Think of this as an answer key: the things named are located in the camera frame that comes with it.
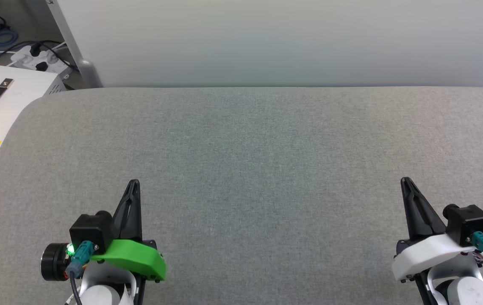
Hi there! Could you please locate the grey metal panel frame leg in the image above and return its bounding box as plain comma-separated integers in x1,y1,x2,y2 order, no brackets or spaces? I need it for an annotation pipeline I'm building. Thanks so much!
46,0,103,89

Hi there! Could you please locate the white appliance box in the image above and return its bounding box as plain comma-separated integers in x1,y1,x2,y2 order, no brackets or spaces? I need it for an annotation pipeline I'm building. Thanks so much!
0,64,67,182

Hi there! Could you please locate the white power strip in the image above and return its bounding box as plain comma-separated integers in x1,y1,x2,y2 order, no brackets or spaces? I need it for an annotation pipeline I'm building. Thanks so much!
11,42,75,76

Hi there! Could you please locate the teal left camera connector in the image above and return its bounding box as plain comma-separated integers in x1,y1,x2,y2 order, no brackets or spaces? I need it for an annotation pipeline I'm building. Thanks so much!
66,241,95,277

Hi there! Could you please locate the black left camera cable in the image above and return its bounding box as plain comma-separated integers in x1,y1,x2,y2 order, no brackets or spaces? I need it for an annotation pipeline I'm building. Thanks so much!
69,271,83,305

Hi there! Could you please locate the white backdrop panel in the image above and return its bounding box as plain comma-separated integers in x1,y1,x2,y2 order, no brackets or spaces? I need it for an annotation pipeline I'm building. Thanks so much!
51,0,483,89

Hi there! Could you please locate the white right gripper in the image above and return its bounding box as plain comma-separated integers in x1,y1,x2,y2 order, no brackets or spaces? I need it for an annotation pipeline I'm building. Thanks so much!
391,177,476,283

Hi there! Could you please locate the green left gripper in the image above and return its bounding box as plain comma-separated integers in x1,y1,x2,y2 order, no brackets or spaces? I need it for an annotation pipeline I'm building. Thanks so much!
90,180,167,282

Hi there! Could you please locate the blue coiled cable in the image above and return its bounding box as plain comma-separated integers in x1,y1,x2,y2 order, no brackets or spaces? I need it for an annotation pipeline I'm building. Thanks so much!
0,15,20,51

